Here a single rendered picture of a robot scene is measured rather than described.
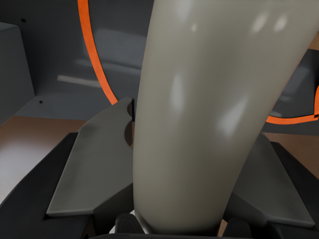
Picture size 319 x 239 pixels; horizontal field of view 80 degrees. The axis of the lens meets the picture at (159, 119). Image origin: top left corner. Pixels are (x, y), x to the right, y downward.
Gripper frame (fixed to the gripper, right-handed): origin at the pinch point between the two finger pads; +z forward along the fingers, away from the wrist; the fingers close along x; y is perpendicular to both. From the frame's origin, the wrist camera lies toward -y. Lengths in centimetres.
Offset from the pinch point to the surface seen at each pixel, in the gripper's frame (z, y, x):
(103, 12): 89, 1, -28
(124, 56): 90, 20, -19
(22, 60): 87, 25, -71
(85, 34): 89, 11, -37
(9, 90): 74, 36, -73
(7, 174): 99, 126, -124
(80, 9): 89, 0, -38
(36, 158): 97, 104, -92
